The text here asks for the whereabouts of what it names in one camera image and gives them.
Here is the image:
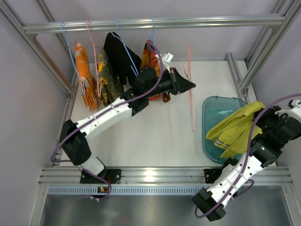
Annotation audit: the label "pink wire hanger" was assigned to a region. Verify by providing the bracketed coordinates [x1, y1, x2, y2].
[183, 44, 194, 132]
[86, 19, 101, 98]

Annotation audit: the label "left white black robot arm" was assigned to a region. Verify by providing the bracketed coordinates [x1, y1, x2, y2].
[59, 67, 196, 178]

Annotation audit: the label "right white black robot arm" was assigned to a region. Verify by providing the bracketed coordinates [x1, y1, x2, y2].
[191, 100, 301, 222]

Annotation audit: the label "orange red camouflage trousers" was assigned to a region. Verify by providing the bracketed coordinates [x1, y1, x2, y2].
[140, 39, 171, 103]

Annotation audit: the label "black trousers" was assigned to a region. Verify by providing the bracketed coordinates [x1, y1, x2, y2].
[103, 32, 141, 86]

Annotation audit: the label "blue hanger with black trousers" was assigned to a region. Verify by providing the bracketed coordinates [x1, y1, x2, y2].
[114, 18, 138, 77]

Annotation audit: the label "blue hanger with camouflage trousers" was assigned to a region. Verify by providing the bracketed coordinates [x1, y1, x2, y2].
[148, 17, 155, 45]

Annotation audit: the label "green yellow camouflage trousers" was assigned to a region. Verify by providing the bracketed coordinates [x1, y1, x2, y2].
[96, 48, 124, 106]

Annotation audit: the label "orange white trousers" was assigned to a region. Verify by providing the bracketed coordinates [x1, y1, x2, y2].
[74, 42, 98, 111]

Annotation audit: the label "teal transparent plastic bin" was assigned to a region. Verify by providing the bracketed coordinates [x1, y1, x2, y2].
[202, 96, 247, 164]

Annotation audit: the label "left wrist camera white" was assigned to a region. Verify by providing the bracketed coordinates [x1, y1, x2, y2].
[161, 52, 174, 73]

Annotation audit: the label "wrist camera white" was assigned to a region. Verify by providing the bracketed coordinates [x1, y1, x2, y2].
[275, 99, 301, 118]
[161, 52, 174, 73]

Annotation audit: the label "aluminium frame right post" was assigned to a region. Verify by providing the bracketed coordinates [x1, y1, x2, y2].
[226, 0, 301, 98]

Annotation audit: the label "aluminium frame post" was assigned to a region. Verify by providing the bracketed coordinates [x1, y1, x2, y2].
[226, 0, 301, 98]
[0, 0, 75, 166]

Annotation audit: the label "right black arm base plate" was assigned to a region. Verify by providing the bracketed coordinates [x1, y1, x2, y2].
[204, 168, 226, 184]

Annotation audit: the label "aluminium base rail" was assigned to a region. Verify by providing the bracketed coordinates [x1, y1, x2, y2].
[38, 166, 293, 186]

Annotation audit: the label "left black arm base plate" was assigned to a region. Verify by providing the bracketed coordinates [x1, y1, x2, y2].
[80, 168, 121, 184]

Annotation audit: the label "aluminium frame left post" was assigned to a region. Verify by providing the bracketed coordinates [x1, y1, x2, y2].
[0, 0, 75, 166]

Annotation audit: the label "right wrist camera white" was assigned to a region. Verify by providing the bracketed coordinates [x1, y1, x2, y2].
[275, 99, 301, 118]

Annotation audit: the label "aluminium hanging rail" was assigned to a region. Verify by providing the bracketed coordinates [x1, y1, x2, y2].
[22, 14, 285, 34]

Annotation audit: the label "blue wire hanger leftmost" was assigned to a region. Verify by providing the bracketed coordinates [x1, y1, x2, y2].
[60, 21, 86, 95]

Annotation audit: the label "grey slotted cable duct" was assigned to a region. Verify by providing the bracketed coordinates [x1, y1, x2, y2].
[48, 186, 201, 195]

